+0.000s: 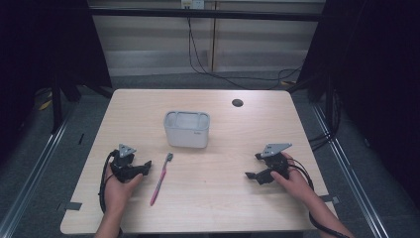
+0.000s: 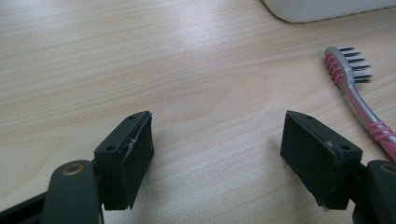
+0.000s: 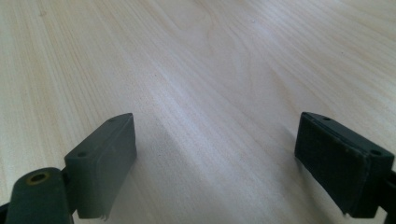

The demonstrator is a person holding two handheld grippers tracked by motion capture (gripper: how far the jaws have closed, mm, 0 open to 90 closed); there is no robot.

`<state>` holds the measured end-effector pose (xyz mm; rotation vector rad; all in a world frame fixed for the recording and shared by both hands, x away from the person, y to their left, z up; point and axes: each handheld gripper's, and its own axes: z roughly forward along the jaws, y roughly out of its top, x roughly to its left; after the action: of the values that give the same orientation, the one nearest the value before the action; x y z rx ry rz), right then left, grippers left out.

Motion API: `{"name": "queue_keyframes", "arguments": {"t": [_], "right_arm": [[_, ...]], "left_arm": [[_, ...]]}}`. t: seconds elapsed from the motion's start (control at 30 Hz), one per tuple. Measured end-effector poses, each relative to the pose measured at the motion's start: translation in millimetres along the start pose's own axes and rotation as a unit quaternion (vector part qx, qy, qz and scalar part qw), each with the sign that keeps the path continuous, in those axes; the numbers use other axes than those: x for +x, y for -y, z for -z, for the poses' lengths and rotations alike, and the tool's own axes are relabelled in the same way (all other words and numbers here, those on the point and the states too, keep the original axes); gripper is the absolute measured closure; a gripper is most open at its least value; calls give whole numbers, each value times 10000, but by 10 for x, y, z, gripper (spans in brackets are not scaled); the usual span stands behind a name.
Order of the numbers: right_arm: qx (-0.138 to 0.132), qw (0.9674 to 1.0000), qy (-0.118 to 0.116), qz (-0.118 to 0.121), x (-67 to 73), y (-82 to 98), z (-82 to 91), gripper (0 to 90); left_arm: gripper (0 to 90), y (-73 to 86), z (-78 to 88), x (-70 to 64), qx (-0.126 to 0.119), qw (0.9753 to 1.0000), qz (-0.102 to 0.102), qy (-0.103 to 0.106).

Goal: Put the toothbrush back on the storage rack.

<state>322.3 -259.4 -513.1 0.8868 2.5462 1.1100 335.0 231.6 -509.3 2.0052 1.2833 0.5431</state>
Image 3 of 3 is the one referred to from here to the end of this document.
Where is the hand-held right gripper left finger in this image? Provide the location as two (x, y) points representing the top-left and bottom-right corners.
(64, 112), (138, 220)

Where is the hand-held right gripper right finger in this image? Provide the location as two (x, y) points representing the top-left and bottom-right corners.
(293, 111), (396, 219)

